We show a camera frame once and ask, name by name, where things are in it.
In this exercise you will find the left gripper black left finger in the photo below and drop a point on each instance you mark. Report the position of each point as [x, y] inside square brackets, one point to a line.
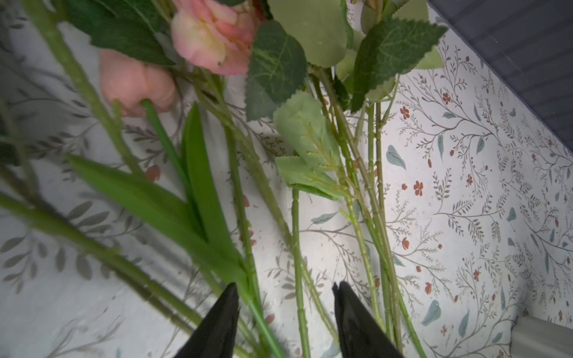
[215, 336]

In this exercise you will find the floral patterned table mat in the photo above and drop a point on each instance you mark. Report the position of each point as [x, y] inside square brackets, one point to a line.
[478, 200]

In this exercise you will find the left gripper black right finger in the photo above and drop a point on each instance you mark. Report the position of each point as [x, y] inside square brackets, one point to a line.
[359, 334]

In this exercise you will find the white ribbed ceramic vase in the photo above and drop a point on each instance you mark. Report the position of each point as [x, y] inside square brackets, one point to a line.
[532, 337]

